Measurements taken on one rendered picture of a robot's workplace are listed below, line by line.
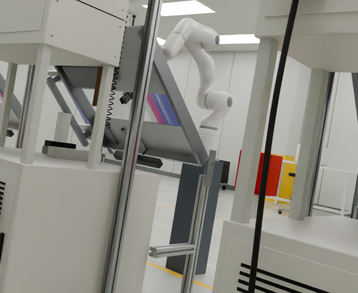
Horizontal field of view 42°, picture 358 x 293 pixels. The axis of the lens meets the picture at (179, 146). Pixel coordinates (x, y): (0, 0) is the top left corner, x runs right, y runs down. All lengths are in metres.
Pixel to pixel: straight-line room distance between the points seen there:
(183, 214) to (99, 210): 1.16
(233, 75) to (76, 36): 8.76
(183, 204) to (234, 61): 7.71
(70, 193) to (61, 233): 0.14
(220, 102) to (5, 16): 1.45
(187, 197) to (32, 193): 1.43
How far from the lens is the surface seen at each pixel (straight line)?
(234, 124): 10.00
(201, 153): 2.12
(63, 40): 1.56
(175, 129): 2.13
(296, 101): 8.90
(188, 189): 2.80
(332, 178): 8.94
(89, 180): 1.67
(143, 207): 1.89
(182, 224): 2.83
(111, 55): 1.69
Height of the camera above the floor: 0.75
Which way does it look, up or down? level
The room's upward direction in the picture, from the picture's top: 9 degrees clockwise
